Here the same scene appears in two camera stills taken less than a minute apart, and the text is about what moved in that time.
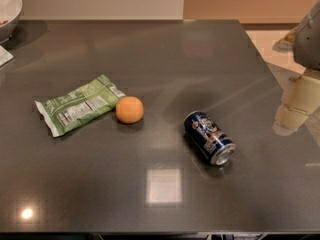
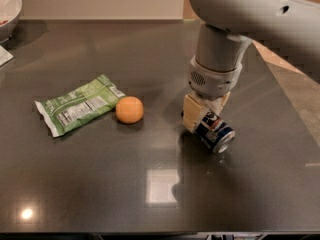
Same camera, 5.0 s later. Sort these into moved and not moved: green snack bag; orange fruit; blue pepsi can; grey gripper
Moved: blue pepsi can; grey gripper
Not moved: green snack bag; orange fruit
